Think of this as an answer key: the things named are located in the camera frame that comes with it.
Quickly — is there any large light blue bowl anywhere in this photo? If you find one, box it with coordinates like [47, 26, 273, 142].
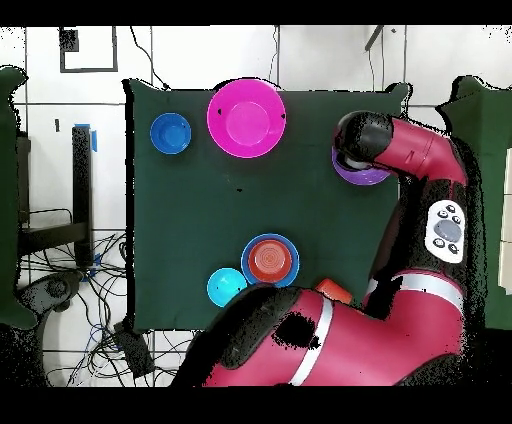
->
[240, 232, 301, 289]

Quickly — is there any orange plastic bowl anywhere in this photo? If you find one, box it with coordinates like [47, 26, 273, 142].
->
[247, 238, 294, 284]

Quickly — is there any small cyan ribbed bowl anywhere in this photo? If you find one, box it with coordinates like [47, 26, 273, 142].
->
[206, 267, 248, 308]

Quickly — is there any large pink plastic bowl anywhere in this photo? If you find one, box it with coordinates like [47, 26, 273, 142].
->
[206, 78, 288, 160]

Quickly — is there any orange plastic cup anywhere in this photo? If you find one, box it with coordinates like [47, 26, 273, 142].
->
[314, 278, 354, 306]

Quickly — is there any large purple plastic bowl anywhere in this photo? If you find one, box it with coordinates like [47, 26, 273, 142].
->
[330, 146, 392, 186]

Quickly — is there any white box stack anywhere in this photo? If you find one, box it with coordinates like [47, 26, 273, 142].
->
[497, 147, 512, 295]

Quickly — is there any dark green tablecloth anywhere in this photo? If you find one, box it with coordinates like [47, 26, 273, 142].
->
[123, 77, 409, 335]

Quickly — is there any small dark blue bowl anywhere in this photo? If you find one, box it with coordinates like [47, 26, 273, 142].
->
[149, 112, 193, 156]

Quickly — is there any black metal stand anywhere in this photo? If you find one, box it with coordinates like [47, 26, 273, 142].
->
[17, 125, 95, 267]

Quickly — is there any green cloth side table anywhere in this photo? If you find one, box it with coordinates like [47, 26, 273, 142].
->
[0, 65, 39, 331]
[435, 75, 512, 331]

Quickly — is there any tangle of black cables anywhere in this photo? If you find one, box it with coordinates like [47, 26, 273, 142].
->
[19, 231, 197, 387]

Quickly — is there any thin black floor cable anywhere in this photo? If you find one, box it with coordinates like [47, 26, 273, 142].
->
[129, 26, 169, 90]

